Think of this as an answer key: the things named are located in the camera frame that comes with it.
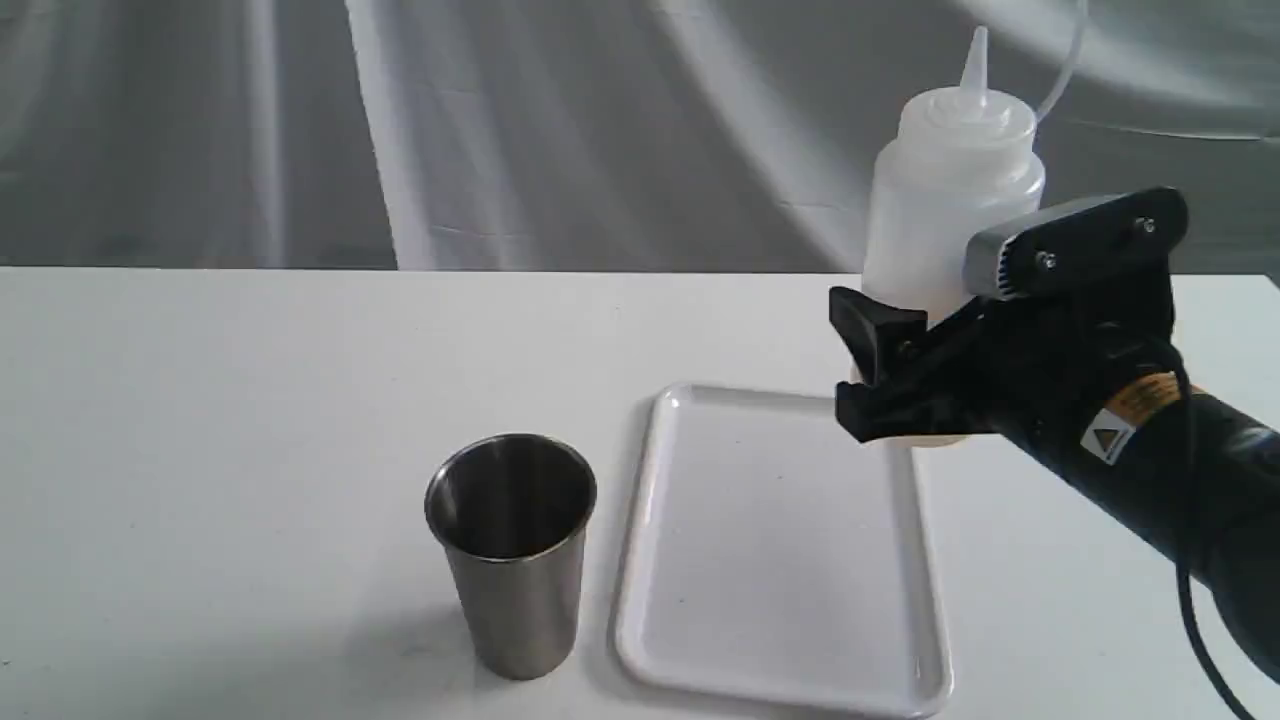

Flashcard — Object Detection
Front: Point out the stainless steel cup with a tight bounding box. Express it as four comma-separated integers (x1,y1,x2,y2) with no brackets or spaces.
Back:
422,433,598,682

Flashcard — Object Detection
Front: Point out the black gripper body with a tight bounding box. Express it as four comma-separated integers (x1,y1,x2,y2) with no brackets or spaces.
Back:
940,270,1187,471

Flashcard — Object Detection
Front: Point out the grey fabric backdrop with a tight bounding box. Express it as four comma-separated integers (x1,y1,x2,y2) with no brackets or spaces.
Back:
0,0,1280,277

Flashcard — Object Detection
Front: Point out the translucent plastic squeeze bottle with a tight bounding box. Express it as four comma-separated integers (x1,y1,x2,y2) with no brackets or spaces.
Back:
850,0,1089,447

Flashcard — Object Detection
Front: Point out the white rectangular plastic tray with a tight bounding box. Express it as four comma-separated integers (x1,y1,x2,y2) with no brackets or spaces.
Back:
613,383,954,719

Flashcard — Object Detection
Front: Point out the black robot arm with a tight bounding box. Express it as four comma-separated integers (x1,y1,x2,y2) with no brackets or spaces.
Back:
828,272,1277,679

